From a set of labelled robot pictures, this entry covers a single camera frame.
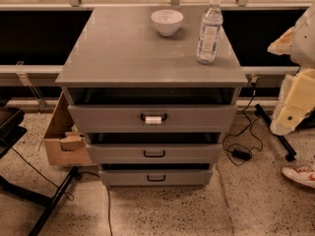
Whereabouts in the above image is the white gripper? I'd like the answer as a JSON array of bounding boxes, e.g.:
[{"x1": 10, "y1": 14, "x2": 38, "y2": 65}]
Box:
[{"x1": 267, "y1": 28, "x2": 315, "y2": 136}]

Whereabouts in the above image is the grey top drawer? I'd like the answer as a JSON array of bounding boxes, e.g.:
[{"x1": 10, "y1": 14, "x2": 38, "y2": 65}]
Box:
[{"x1": 69, "y1": 105, "x2": 236, "y2": 133}]

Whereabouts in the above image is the grey drawer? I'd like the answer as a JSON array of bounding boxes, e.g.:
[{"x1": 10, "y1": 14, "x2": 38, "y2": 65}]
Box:
[
  {"x1": 99, "y1": 170, "x2": 213, "y2": 187},
  {"x1": 87, "y1": 144, "x2": 222, "y2": 164},
  {"x1": 69, "y1": 105, "x2": 236, "y2": 133}
]

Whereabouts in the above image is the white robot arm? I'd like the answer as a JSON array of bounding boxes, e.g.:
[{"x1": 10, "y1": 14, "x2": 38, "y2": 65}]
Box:
[{"x1": 268, "y1": 4, "x2": 315, "y2": 136}]

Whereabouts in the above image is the grey drawer cabinet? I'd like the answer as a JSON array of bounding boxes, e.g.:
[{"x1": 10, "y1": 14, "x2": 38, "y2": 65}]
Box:
[{"x1": 56, "y1": 6, "x2": 247, "y2": 173}]

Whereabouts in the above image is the grey bottom drawer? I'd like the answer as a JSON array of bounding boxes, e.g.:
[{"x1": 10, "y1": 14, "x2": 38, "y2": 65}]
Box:
[{"x1": 99, "y1": 170, "x2": 213, "y2": 187}]

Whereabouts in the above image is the grey middle drawer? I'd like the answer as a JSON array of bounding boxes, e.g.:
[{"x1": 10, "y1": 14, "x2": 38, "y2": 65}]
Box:
[{"x1": 87, "y1": 144, "x2": 222, "y2": 164}]

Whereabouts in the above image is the clear plastic water bottle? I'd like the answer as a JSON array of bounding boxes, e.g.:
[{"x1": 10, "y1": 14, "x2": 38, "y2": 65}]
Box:
[{"x1": 197, "y1": 0, "x2": 223, "y2": 64}]

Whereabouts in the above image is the black stand leg right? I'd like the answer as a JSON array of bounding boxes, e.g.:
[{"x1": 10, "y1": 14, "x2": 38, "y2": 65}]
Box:
[{"x1": 254, "y1": 103, "x2": 297, "y2": 163}]

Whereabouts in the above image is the white bowl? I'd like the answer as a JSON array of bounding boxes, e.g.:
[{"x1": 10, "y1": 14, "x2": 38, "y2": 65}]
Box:
[{"x1": 151, "y1": 10, "x2": 183, "y2": 36}]

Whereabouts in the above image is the white red sneaker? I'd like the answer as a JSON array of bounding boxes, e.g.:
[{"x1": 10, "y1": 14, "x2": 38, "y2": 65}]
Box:
[{"x1": 282, "y1": 164, "x2": 315, "y2": 188}]

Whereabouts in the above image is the brown cardboard box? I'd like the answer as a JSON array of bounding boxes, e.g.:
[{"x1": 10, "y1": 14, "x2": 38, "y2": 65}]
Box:
[{"x1": 43, "y1": 94, "x2": 93, "y2": 166}]

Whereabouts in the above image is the black chair base left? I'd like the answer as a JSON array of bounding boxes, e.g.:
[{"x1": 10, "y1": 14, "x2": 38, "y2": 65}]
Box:
[{"x1": 0, "y1": 106, "x2": 80, "y2": 236}]

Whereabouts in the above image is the black power adapter with cable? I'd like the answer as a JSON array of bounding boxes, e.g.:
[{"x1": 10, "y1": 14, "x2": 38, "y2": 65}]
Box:
[{"x1": 222, "y1": 84, "x2": 264, "y2": 166}]

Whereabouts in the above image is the black floor cable left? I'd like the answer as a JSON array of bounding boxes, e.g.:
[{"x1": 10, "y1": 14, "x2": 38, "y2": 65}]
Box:
[{"x1": 11, "y1": 147, "x2": 114, "y2": 236}]

